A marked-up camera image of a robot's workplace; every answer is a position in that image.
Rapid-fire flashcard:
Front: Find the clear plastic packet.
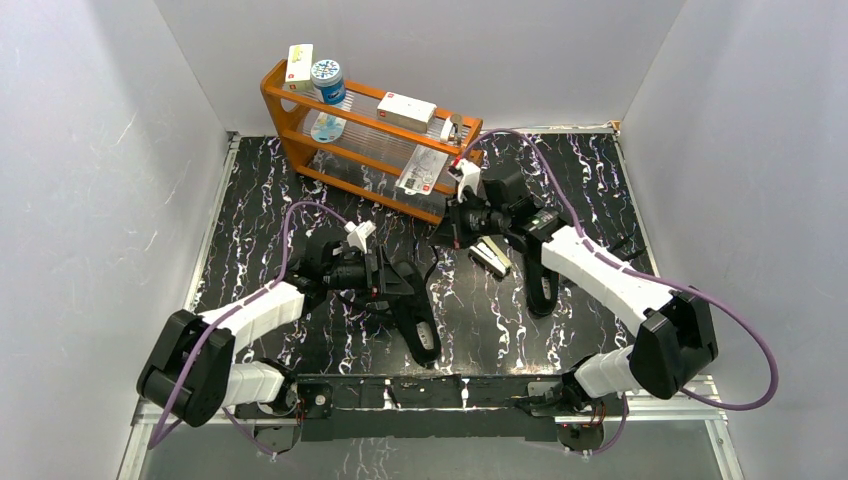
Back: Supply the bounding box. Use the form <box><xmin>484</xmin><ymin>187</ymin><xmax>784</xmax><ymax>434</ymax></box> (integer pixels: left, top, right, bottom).
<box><xmin>395</xmin><ymin>145</ymin><xmax>449</xmax><ymax>195</ymax></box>

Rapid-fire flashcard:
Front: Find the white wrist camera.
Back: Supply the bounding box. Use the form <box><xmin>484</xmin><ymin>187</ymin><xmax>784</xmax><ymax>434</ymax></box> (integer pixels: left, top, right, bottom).
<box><xmin>448</xmin><ymin>157</ymin><xmax>481</xmax><ymax>203</ymax></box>
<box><xmin>344</xmin><ymin>220</ymin><xmax>376</xmax><ymax>254</ymax></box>

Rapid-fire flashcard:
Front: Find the black canvas shoe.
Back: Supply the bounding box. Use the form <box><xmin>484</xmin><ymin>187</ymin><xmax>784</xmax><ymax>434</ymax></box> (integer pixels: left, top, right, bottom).
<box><xmin>523</xmin><ymin>249</ymin><xmax>560</xmax><ymax>318</ymax></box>
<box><xmin>388</xmin><ymin>260</ymin><xmax>442</xmax><ymax>368</ymax></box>

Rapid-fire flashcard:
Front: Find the aluminium frame rail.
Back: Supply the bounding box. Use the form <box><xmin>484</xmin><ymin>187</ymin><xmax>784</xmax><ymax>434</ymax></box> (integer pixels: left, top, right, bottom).
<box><xmin>132</xmin><ymin>374</ymin><xmax>730</xmax><ymax>429</ymax></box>

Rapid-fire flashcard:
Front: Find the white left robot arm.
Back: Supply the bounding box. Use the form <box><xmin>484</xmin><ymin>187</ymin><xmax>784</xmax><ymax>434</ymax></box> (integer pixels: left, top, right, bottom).
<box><xmin>136</xmin><ymin>231</ymin><xmax>442</xmax><ymax>427</ymax></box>

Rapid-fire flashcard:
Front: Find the white rectangular box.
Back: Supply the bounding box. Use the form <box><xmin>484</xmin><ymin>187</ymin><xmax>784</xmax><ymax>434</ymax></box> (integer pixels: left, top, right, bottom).
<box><xmin>377</xmin><ymin>92</ymin><xmax>437</xmax><ymax>134</ymax></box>

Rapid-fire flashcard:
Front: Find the blue lidded round jar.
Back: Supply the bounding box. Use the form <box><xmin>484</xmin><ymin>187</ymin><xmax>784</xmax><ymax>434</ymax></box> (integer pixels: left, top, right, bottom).
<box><xmin>310</xmin><ymin>59</ymin><xmax>346</xmax><ymax>105</ymax></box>

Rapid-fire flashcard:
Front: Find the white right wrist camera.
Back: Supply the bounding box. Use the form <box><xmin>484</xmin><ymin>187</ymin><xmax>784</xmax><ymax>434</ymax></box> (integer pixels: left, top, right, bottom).
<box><xmin>448</xmin><ymin>157</ymin><xmax>481</xmax><ymax>203</ymax></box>

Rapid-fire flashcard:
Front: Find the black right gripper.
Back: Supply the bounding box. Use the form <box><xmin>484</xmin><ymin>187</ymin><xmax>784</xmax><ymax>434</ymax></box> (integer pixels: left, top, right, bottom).
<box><xmin>427</xmin><ymin>191</ymin><xmax>508</xmax><ymax>251</ymax></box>

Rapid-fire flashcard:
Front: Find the white yellow carton box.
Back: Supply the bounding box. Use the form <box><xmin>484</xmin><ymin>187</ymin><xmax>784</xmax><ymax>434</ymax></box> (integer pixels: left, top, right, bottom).
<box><xmin>284</xmin><ymin>44</ymin><xmax>314</xmax><ymax>92</ymax></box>

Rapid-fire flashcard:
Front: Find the light blue round disc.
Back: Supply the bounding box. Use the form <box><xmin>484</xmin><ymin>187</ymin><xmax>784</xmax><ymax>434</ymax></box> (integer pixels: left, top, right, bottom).
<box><xmin>310</xmin><ymin>112</ymin><xmax>347</xmax><ymax>144</ymax></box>

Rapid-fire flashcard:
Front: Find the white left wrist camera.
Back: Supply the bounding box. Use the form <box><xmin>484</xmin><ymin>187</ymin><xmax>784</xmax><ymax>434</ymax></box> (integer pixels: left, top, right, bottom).
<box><xmin>344</xmin><ymin>220</ymin><xmax>376</xmax><ymax>254</ymax></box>

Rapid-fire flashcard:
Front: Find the orange wooden shelf rack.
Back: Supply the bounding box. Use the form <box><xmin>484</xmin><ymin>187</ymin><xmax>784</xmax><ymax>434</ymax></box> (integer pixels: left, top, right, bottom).
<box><xmin>260</xmin><ymin>60</ymin><xmax>483</xmax><ymax>224</ymax></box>

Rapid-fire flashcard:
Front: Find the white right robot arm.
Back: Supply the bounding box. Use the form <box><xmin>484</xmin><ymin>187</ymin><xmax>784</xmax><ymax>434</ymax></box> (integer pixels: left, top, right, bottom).
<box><xmin>431</xmin><ymin>161</ymin><xmax>717</xmax><ymax>414</ymax></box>

